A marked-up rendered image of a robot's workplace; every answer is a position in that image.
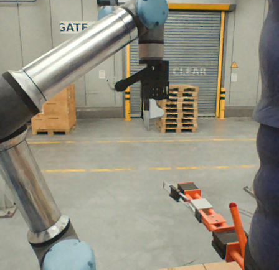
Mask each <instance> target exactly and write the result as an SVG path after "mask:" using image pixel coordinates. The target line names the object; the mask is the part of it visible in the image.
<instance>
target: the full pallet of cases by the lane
mask: <svg viewBox="0 0 279 270"><path fill-rule="evenodd" d="M31 120H32V135H36V134H38V133H39V132H41V131H48V134H54V133H56V132H57V131H65V134H70V133H71V132H72V131H73V130H74V128H75V127H76V126H77V122H76V102H75V84H71V85H69V86H68V87H66V88H65V89H63V90H62V91H60V92H59V93H57V94H56V95H54V96H53V97H52V98H50V99H49V100H47V101H46V102H44V103H43V105H42V111H41V112H40V113H39V114H37V115H36V116H34V117H33V118H32V119H31Z"/></svg>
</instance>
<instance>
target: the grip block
mask: <svg viewBox="0 0 279 270"><path fill-rule="evenodd" d="M244 233H245V237H246V240H247V239H248V233H246V232H245V231H244ZM212 236H213V241H212V247H213V248H214V249H215V250H216V252H217V253H218V255H219V256H220V257H221V259H222V260H225V262H226V263H232V261H235V259H234V258H233V257H232V256H231V255H230V252H231V251H232V250H233V249H236V250H237V251H238V252H239V254H240V255H241V256H242V252H241V249H240V245H239V241H238V238H237V234H236V231H235V227H234V225H229V226H221V227H215V228H214V231H213V232H212Z"/></svg>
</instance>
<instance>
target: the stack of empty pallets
mask: <svg viewBox="0 0 279 270"><path fill-rule="evenodd" d="M169 88H172V89H169V99H163V100H157V103H158V105H159V108H160V109H163V110H164V116H162V117H159V118H158V120H155V122H156V123H155V124H156V126H157V127H158V129H159V130H160V131H161V132H162V133H165V129H173V130H175V132H181V129H189V130H191V131H192V132H195V131H196V127H197V122H196V118H197V114H198V112H197V99H198V96H197V92H198V91H199V86H194V85H169ZM185 88H187V89H185ZM168 104H170V105H168Z"/></svg>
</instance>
